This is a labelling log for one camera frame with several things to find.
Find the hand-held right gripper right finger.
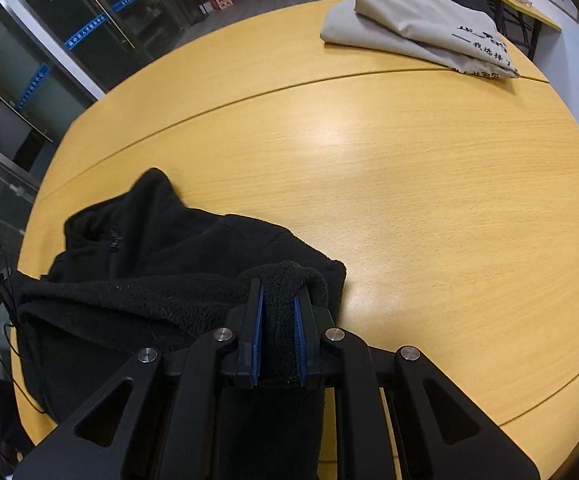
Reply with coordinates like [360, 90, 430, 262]
[292, 287, 541, 480]

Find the long yellow side table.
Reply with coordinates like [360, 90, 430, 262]
[414, 0, 563, 61]

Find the folded beige garment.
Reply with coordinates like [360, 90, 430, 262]
[319, 0, 520, 81]

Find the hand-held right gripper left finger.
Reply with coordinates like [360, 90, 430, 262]
[12, 277, 266, 480]

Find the thin black cable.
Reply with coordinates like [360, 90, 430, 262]
[0, 226, 52, 416]

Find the glass double door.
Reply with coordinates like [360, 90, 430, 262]
[12, 0, 190, 97]

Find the black fleece zip jacket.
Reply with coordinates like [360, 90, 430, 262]
[12, 167, 347, 480]

